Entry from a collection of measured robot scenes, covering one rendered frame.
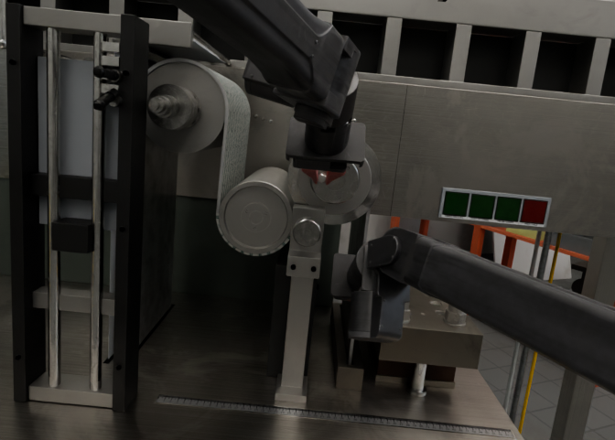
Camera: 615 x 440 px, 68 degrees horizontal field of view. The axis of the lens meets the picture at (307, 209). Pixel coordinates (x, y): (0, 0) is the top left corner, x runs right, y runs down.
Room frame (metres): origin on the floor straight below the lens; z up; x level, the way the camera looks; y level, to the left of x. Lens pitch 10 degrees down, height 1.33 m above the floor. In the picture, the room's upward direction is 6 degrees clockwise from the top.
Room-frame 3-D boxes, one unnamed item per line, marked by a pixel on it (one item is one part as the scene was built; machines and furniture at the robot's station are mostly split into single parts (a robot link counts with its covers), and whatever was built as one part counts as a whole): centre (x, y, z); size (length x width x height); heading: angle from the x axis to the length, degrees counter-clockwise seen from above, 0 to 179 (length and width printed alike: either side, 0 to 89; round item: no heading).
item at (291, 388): (0.68, 0.00, 1.05); 0.06 x 0.05 x 0.31; 0
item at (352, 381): (0.84, -0.10, 0.92); 0.28 x 0.04 x 0.04; 0
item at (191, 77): (0.85, 0.21, 1.34); 0.25 x 0.14 x 0.14; 0
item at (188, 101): (0.69, 0.21, 1.34); 0.06 x 0.06 x 0.06; 0
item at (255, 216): (0.84, 0.08, 1.18); 0.26 x 0.12 x 0.12; 0
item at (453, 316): (0.72, -0.26, 1.05); 0.04 x 0.04 x 0.04
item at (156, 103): (0.63, 0.21, 1.34); 0.06 x 0.03 x 0.03; 0
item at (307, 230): (0.64, 0.00, 1.18); 0.04 x 0.02 x 0.04; 90
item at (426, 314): (0.88, -0.22, 1.00); 0.40 x 0.16 x 0.06; 0
